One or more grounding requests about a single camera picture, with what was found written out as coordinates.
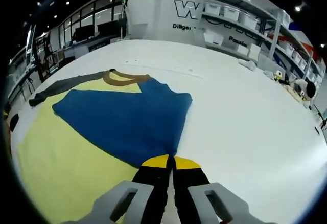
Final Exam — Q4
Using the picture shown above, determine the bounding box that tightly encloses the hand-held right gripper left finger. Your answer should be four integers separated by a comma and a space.
63, 154, 171, 224

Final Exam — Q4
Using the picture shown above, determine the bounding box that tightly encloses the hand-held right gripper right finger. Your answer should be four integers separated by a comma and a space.
171, 156, 259, 224

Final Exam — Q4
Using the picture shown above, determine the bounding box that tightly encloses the yellow blue grey garment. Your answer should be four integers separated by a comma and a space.
17, 68, 193, 223

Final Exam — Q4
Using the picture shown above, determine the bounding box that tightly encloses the white crumpled cloth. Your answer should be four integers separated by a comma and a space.
239, 59, 258, 70

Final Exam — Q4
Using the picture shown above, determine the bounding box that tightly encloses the beige cloth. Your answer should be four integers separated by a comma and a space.
283, 84, 307, 102

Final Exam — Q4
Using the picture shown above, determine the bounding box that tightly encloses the black tripod stand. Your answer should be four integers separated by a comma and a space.
314, 103, 327, 133

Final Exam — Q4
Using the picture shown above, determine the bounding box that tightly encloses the black rounded chair part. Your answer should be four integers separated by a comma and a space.
9, 113, 20, 132

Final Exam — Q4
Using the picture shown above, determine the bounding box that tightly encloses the grey counter desk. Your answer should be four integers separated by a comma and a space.
63, 36, 122, 57

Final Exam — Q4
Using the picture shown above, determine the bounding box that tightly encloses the black computer monitor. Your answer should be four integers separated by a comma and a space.
75, 26, 96, 41
97, 21, 121, 37

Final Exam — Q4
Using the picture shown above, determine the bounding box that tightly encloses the white pole stand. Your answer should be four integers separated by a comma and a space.
119, 1, 129, 40

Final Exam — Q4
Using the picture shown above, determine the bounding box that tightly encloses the grey metal shelf rack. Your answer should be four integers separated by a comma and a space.
201, 0, 325, 86

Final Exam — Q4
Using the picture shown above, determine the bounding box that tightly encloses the row of white storage bins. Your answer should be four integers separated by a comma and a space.
205, 1, 319, 81

